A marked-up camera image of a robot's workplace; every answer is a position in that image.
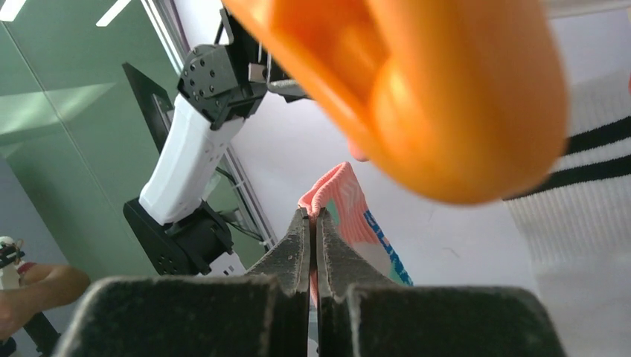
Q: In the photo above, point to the person's hand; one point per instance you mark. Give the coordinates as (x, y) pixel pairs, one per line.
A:
(45, 286)

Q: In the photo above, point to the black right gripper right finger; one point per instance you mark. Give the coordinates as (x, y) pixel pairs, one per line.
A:
(361, 312)

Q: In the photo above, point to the orange clothespin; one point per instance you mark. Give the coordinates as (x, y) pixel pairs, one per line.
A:
(463, 102)

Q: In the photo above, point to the pink sock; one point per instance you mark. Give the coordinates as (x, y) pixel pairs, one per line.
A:
(339, 193)

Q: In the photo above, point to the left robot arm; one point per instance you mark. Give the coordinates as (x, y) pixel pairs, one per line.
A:
(219, 87)

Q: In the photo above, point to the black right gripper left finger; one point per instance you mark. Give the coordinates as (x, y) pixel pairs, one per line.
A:
(261, 313)

